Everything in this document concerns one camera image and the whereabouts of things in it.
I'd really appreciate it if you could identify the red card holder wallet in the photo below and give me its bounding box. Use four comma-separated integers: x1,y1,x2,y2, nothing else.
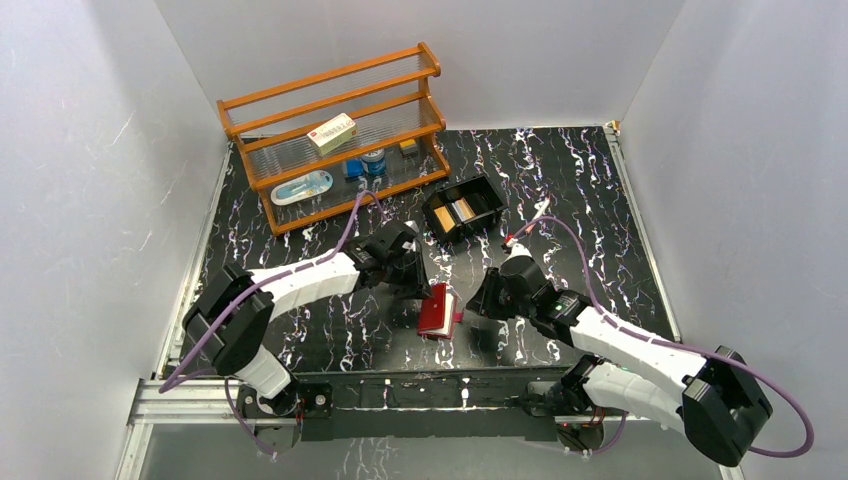
417,283,463,339

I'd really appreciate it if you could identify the black plastic card tray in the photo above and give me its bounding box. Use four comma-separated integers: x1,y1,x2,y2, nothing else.
422,175,507,246

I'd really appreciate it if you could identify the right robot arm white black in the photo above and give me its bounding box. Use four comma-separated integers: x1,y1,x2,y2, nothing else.
466,255,773,467

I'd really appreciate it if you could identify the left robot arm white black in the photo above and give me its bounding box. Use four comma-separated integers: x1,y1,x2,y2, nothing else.
182,220,432,416

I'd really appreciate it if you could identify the gold card in tray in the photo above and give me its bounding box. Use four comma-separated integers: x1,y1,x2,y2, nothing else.
433,205,456,233

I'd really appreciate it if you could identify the white card stack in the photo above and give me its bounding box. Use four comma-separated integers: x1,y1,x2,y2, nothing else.
451,198,476,223

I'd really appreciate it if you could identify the white orange pen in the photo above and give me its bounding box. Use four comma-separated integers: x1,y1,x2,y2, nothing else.
530,198,550,225

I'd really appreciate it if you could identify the small blue box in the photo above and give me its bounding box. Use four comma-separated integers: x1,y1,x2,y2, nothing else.
342,159,365,179

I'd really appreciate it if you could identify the blue white round tin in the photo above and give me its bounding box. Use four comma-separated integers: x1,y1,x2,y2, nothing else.
360,149,386,175

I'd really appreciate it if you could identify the white blue blister pack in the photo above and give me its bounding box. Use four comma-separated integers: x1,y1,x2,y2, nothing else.
270,170,334,206

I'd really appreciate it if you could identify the small yellow black block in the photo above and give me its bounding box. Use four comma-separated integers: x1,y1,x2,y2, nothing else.
398,139,419,157

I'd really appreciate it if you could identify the white cardboard box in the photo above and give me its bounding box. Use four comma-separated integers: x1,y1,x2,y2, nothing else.
306,113,358,156

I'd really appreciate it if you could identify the orange wooden shelf rack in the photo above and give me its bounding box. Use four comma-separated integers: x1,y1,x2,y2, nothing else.
217,42,451,235

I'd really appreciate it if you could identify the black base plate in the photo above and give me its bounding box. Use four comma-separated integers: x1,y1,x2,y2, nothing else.
236,366,621,448

